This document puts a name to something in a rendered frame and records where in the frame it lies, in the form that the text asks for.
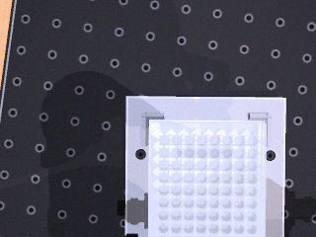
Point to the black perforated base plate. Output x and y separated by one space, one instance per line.
69 65

